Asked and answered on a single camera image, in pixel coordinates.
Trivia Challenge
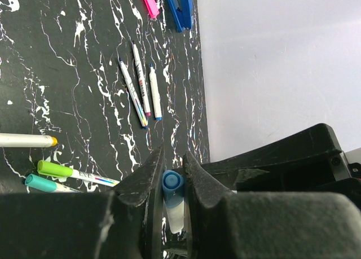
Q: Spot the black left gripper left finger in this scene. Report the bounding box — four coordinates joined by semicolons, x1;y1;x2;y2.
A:
1;146;165;258

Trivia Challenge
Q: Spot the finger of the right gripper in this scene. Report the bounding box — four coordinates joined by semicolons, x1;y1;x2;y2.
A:
235;169;360;207
201;123;342;182

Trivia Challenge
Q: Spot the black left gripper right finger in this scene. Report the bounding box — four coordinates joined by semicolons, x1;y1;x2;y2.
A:
183;153;360;258

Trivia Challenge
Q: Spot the green cap marker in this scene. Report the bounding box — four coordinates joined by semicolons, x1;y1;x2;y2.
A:
37;160;119;187

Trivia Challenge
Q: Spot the teal cap marker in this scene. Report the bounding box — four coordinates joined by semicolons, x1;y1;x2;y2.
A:
25;174;81;193

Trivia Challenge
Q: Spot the purple cap marker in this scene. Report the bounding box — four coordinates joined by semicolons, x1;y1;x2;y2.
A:
132;41;151;117

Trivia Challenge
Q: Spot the dark blue cap marker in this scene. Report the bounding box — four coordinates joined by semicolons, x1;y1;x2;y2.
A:
149;64;162;120

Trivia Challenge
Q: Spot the yellow cap marker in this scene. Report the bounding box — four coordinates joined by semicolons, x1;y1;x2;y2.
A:
1;133;58;148

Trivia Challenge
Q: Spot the light blue cap marker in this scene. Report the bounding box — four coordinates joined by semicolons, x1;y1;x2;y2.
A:
118;58;148;129

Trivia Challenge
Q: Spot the blue stapler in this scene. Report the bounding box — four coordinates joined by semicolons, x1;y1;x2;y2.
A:
167;0;193;33

